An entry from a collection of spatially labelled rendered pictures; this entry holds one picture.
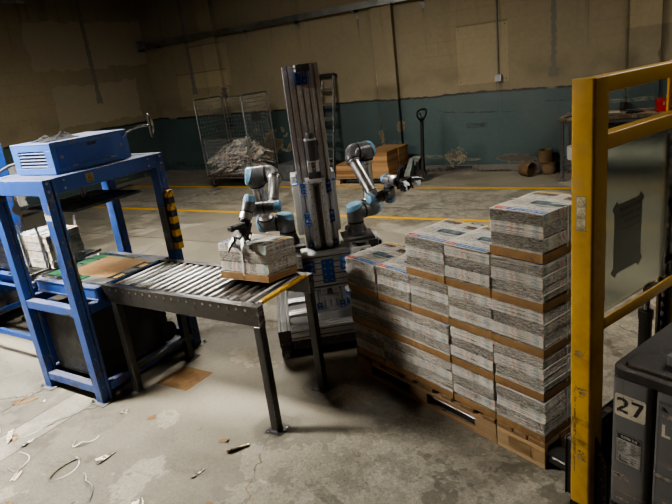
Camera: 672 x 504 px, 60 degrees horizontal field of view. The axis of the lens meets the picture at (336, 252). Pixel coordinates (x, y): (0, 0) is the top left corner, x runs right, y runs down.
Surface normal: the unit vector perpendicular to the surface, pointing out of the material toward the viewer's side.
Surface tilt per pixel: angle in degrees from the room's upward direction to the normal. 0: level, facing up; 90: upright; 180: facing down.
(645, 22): 90
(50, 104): 90
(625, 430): 90
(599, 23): 90
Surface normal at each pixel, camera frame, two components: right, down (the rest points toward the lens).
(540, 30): -0.52, 0.32
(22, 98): 0.85, 0.06
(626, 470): -0.79, 0.28
